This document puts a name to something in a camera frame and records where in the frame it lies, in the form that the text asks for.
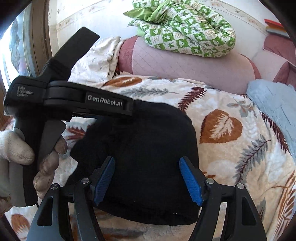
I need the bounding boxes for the cream white pillow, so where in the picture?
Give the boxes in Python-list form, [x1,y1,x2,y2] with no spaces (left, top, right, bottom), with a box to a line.
[68,36,125,88]

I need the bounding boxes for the pink quilted headboard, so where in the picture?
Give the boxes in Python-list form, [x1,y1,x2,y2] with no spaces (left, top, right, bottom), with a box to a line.
[118,35,295,94]

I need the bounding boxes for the black pants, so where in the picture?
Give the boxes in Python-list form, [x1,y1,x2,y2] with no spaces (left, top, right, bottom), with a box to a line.
[67,100,199,226]

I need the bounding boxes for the stained glass window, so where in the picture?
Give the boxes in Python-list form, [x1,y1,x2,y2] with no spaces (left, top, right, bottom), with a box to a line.
[1,4,36,90]

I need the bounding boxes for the green white checkered quilt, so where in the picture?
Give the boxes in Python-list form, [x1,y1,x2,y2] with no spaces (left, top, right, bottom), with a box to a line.
[124,1,236,58]

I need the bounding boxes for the grey blue pillow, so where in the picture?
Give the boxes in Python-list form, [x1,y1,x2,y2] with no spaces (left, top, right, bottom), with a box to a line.
[246,79,295,158]

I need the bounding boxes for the left hand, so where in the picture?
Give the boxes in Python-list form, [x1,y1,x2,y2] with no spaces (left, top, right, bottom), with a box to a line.
[0,129,68,200]

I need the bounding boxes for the leaf pattern fleece blanket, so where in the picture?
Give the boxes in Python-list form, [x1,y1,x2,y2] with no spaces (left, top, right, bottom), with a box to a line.
[4,71,296,241]

